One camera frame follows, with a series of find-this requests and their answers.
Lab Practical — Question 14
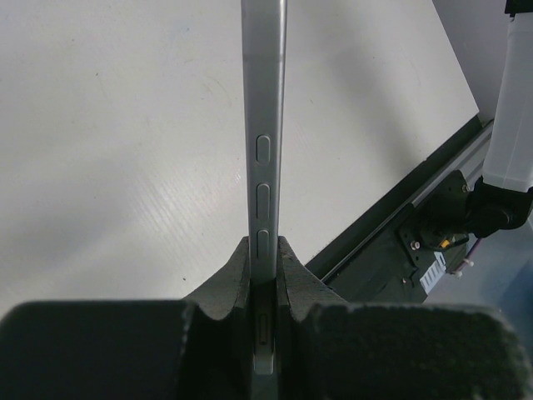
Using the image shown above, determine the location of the white cable duct right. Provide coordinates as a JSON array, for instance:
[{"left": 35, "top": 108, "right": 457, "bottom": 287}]
[{"left": 419, "top": 258, "right": 446, "bottom": 295}]

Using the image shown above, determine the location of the black smartphone silver edge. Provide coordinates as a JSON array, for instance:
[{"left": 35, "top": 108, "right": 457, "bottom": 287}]
[{"left": 241, "top": 0, "right": 287, "bottom": 375}]

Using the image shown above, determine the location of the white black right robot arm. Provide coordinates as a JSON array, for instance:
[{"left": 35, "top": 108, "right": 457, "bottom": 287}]
[{"left": 464, "top": 1, "right": 532, "bottom": 238}]

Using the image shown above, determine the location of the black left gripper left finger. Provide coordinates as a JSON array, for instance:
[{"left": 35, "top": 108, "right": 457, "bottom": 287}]
[{"left": 1, "top": 239, "right": 252, "bottom": 399}]

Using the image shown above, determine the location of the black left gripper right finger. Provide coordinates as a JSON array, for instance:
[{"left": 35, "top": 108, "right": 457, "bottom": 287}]
[{"left": 276, "top": 237, "right": 532, "bottom": 399}]

